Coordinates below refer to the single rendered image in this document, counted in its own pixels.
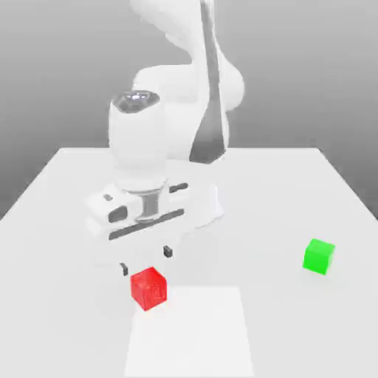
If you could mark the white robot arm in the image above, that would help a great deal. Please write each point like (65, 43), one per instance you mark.
(138, 138)

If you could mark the small red cube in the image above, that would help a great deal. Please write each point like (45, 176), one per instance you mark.
(149, 288)

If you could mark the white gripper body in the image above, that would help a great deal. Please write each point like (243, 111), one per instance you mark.
(141, 236)

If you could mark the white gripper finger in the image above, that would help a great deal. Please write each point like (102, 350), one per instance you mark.
(167, 251)
(124, 268)

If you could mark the small green cube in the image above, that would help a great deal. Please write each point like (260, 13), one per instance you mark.
(318, 257)

